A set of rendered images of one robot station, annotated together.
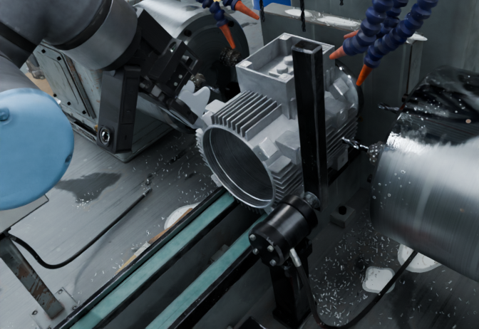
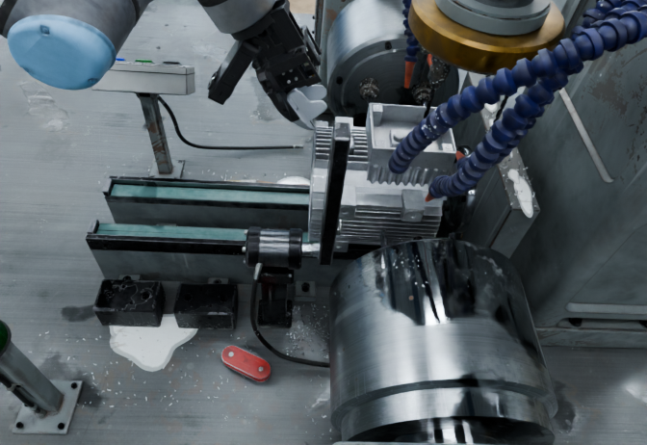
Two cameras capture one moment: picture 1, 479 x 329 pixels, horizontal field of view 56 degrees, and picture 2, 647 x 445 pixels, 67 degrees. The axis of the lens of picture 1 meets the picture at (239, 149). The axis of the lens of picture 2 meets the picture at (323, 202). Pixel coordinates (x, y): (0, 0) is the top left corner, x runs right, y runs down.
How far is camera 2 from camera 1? 0.36 m
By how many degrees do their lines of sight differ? 26
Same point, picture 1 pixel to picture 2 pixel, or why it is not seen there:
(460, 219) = (339, 354)
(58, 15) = not seen: outside the picture
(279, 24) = not seen: hidden behind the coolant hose
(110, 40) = (227, 17)
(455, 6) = (608, 214)
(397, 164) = (351, 277)
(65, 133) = (89, 64)
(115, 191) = (282, 127)
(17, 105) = (57, 30)
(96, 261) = (218, 163)
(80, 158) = not seen: hidden behind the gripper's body
